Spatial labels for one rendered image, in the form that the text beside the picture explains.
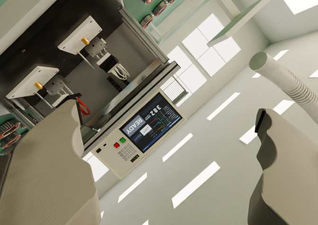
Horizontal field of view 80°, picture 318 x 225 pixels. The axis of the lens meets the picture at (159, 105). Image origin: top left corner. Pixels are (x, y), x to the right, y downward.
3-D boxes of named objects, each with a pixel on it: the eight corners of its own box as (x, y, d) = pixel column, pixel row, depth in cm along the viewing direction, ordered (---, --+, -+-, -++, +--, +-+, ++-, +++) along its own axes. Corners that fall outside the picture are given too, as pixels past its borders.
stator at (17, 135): (16, 134, 121) (20, 138, 122) (-3, 146, 113) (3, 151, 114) (17, 128, 113) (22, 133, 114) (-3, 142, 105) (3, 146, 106)
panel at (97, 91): (32, 108, 96) (76, 149, 101) (128, 17, 94) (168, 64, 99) (33, 108, 98) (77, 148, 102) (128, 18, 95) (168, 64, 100)
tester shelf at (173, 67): (63, 162, 86) (70, 169, 87) (174, 59, 84) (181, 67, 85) (90, 134, 130) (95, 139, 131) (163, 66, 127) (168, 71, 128)
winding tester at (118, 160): (89, 151, 89) (120, 180, 93) (158, 88, 88) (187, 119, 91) (106, 129, 128) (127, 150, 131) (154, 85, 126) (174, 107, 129)
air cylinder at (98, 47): (83, 47, 82) (92, 57, 83) (96, 36, 82) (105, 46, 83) (87, 49, 87) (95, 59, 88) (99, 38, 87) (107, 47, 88)
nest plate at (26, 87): (5, 96, 64) (8, 99, 64) (37, 65, 63) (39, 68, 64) (31, 92, 79) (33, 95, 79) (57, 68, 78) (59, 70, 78)
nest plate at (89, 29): (57, 47, 63) (59, 49, 63) (90, 15, 62) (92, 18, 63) (73, 52, 78) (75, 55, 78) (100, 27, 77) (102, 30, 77)
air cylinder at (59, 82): (43, 86, 83) (53, 95, 84) (56, 74, 83) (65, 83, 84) (48, 85, 88) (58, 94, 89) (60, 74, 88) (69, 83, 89)
